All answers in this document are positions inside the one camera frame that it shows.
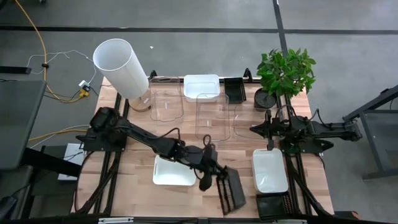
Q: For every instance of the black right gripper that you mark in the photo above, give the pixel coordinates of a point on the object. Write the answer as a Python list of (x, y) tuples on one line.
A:
[(278, 127)]

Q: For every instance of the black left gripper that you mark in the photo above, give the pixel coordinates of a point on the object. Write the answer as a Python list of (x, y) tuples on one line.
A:
[(208, 160)]

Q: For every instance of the clear plastic basket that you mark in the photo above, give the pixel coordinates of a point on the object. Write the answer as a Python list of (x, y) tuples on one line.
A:
[(244, 119), (161, 105), (213, 124)]

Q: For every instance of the black plastic basket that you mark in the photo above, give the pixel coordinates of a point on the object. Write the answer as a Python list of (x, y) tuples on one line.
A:
[(235, 90), (270, 207), (234, 189)]

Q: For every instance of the white plastic basket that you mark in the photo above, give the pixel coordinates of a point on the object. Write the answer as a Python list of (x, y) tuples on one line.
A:
[(270, 171), (174, 175), (201, 85)]

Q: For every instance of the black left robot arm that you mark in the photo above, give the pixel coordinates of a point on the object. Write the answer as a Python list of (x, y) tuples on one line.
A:
[(140, 133)]

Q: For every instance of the green potted plant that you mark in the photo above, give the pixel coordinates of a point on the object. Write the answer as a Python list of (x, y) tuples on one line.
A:
[(286, 74)]

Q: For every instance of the black metal stand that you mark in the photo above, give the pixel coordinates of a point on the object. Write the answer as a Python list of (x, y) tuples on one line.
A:
[(370, 124)]

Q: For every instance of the white box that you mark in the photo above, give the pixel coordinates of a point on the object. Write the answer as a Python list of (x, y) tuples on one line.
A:
[(71, 161)]

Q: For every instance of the white shade table lamp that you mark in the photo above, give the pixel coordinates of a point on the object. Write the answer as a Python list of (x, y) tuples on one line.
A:
[(118, 65)]

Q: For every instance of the white power adapter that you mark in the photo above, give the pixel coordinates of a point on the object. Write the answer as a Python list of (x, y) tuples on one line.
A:
[(84, 84)]

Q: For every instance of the gray desk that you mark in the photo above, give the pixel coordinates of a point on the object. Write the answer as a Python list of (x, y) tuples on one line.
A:
[(18, 121)]

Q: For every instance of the black frame crossbar with clamps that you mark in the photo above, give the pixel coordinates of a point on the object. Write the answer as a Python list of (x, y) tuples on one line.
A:
[(248, 76)]

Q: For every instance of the black frame edge rail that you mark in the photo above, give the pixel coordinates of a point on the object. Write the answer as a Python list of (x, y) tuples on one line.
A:
[(174, 220)]

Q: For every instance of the black frame rails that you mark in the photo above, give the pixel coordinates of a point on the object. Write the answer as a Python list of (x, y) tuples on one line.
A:
[(297, 186), (107, 186)]

